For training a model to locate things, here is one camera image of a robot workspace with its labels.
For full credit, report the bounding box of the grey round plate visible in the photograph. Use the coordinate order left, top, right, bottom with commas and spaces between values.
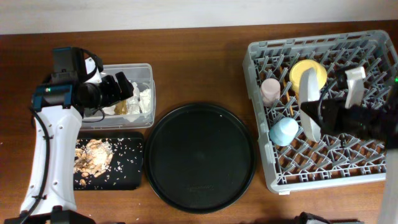
298, 68, 321, 142

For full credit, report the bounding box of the small white tissue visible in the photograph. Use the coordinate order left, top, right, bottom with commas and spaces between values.
139, 88, 152, 113

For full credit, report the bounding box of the gold foil wrapper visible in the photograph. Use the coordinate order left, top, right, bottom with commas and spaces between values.
114, 100, 128, 115

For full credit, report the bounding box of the large white napkin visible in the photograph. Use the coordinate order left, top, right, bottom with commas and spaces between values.
103, 82, 141, 122

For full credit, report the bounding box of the blue cup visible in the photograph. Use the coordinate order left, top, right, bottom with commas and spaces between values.
269, 118, 299, 146

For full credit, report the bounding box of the yellow bowl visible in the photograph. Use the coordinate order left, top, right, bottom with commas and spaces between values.
289, 60, 327, 93

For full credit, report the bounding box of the pink cup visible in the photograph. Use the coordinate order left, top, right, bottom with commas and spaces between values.
260, 78, 280, 107

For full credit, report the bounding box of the food scraps pile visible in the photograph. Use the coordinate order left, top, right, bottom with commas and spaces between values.
73, 139, 114, 187

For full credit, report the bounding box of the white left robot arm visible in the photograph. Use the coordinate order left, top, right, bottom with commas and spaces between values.
5, 72, 133, 223

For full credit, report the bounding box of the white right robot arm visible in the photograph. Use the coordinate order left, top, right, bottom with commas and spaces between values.
300, 78, 397, 223

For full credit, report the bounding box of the clear plastic waste bin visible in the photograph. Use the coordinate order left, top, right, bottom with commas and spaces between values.
81, 63, 156, 131

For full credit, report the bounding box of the grey plastic dishwasher rack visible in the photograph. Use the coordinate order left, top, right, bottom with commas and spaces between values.
243, 30, 397, 194

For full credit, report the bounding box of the black rectangular tray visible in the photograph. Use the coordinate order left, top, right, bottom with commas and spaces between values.
73, 131, 144, 190

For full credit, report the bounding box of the round black serving tray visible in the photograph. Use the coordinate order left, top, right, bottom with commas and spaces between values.
144, 103, 257, 214

